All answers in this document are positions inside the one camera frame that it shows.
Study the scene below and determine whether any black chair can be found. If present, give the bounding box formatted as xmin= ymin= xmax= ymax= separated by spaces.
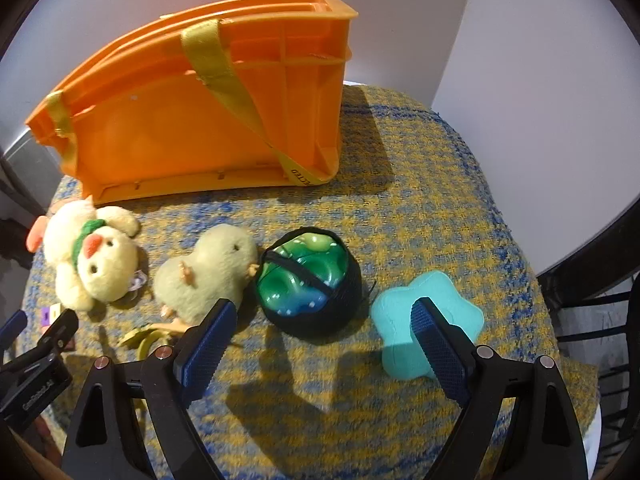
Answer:
xmin=537 ymin=200 xmax=640 ymax=461

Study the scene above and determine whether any yellow crate strap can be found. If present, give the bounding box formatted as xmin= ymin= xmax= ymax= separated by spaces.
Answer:
xmin=46 ymin=91 xmax=79 ymax=181
xmin=181 ymin=19 xmax=333 ymax=188

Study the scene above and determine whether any green ball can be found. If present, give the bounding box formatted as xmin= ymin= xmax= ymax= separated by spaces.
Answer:
xmin=255 ymin=230 xmax=373 ymax=343

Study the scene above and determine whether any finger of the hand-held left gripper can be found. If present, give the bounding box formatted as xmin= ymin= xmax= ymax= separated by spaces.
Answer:
xmin=0 ymin=310 xmax=28 ymax=350
xmin=27 ymin=308 xmax=80 ymax=367

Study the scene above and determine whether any yellow rubber toy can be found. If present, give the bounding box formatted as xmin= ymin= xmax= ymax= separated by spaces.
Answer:
xmin=118 ymin=327 xmax=186 ymax=361

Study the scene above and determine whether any plain yellow plush chick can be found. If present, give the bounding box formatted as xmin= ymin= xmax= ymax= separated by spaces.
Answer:
xmin=152 ymin=224 xmax=260 ymax=326

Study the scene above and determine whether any teal star-shaped pad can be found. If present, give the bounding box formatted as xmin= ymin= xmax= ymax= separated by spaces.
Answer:
xmin=370 ymin=271 xmax=485 ymax=380

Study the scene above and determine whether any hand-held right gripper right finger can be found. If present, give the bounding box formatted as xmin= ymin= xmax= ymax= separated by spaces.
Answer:
xmin=409 ymin=297 xmax=590 ymax=480

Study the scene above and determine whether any orange plastic crate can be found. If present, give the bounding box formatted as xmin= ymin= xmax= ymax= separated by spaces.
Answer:
xmin=25 ymin=0 xmax=361 ymax=206

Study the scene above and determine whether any yellow blue checked blanket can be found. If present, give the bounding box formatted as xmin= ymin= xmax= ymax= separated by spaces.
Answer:
xmin=22 ymin=85 xmax=601 ymax=466

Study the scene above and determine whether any plush chick with green scarf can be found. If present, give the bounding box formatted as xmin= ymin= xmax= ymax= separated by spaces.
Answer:
xmin=27 ymin=199 xmax=148 ymax=311

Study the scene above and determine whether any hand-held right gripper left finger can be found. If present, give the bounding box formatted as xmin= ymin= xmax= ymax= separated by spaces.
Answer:
xmin=61 ymin=298 xmax=238 ymax=480

